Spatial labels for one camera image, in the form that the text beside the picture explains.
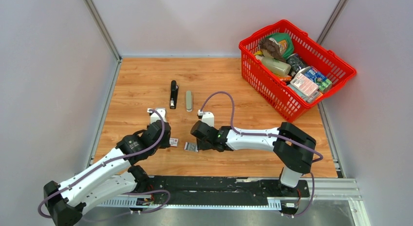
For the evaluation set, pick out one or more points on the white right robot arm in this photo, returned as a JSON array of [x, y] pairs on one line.
[[294, 147]]

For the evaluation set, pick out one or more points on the pink packaged item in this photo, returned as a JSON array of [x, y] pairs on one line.
[[306, 86]]

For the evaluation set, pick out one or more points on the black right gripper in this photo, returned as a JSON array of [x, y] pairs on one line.
[[201, 146]]

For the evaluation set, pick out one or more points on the blue green packaged item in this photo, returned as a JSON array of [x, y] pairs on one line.
[[324, 84]]

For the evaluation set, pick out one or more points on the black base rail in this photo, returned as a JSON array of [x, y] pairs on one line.
[[218, 191]]

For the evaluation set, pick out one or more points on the red plastic basket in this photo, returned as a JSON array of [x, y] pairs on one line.
[[283, 99]]

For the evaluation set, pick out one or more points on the green brown snack bag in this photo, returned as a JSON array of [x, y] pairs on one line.
[[278, 46]]

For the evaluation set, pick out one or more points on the black stapler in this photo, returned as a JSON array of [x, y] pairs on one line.
[[174, 88]]

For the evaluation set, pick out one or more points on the pale plastic bottle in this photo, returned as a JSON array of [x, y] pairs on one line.
[[277, 67]]

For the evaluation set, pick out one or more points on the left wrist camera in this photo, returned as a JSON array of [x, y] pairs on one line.
[[157, 114]]

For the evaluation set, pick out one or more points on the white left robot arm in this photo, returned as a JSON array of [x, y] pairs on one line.
[[116, 173]]

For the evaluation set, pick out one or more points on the white red staple box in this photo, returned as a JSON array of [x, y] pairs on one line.
[[173, 142]]

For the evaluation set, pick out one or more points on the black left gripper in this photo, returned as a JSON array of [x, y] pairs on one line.
[[166, 143]]

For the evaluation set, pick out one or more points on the grey white stapler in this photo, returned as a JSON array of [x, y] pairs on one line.
[[189, 101]]

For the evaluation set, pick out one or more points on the dark foil packet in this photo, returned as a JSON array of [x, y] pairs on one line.
[[296, 62]]

